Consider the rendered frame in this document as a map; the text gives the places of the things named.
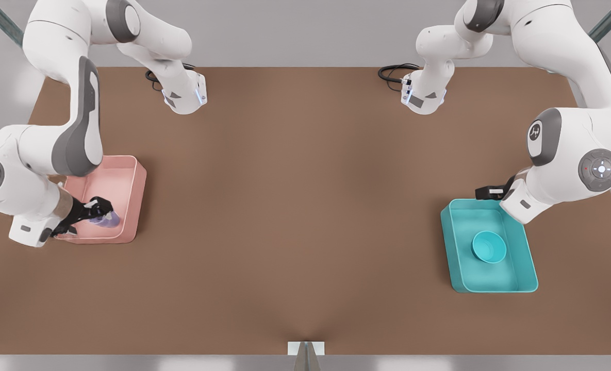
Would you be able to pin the teal bowl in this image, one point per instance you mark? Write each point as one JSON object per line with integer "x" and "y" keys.
{"x": 489, "y": 247}

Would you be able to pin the pink plastic box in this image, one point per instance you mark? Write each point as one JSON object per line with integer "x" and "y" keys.
{"x": 112, "y": 190}

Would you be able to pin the purple cup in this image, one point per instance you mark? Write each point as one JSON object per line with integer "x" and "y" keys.
{"x": 106, "y": 220}

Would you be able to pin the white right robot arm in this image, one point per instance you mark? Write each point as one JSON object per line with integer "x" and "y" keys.
{"x": 73, "y": 129}

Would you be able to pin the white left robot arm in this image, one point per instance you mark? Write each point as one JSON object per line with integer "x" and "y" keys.
{"x": 568, "y": 149}

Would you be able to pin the teal plastic box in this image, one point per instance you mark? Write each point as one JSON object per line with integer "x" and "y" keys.
{"x": 491, "y": 273}

